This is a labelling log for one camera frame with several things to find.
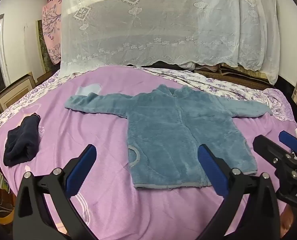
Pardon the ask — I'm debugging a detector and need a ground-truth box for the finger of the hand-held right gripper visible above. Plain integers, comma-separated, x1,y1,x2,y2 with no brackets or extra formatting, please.
278,130,297,155
253,135,292,170

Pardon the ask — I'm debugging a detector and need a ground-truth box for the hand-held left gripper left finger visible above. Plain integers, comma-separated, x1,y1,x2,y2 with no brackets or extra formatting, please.
13,144,97,240

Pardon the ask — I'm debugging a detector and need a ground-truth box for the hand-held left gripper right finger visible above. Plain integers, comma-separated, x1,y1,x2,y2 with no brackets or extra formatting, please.
198,144,281,240

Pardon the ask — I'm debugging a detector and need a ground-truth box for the blue fleece jacket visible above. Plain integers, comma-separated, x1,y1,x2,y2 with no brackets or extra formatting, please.
64,84,273,189

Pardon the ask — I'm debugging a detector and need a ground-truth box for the pile of pale clothes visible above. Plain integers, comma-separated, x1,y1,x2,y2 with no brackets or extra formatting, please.
183,61,221,72

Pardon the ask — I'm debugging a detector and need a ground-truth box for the purple blanket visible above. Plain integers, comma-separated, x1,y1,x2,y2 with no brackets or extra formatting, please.
0,65,297,240

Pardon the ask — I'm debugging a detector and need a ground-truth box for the dark navy folded garment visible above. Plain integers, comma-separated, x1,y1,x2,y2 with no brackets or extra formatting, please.
3,114,41,167

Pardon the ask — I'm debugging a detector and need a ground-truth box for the brown woven mat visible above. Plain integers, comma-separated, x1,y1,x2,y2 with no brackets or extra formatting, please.
196,62,276,89

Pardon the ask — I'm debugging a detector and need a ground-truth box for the purple floral bed sheet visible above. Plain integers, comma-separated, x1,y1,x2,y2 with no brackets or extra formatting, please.
0,66,292,130

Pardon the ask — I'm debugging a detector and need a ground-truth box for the dark brown cloth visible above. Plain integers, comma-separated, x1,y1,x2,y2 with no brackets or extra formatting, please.
126,60,189,71

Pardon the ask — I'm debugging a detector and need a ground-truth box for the dark green patterned panel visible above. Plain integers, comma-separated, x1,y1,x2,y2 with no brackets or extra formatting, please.
37,19,61,74

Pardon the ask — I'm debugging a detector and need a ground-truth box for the pink floral cloth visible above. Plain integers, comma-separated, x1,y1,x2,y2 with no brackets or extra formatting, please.
42,0,64,65

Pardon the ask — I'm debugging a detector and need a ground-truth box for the white lace mosquito net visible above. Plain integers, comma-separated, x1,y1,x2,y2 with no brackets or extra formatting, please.
60,0,282,85

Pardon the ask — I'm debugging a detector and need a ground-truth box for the wooden picture frame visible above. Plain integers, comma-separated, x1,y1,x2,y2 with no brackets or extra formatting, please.
0,72,36,113

